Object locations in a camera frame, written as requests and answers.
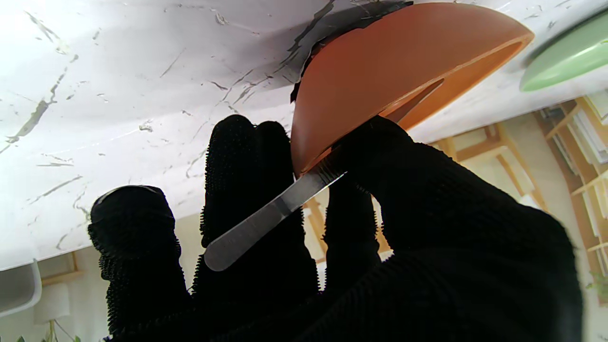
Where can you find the steel tweezers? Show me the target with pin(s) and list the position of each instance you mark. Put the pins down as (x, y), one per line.
(256, 223)

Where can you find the orange bowl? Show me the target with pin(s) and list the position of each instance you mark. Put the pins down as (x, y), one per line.
(380, 61)

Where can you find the green round dish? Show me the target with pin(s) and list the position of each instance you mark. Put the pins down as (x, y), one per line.
(570, 61)

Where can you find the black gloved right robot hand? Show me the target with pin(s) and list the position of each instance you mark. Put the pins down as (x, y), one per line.
(451, 261)

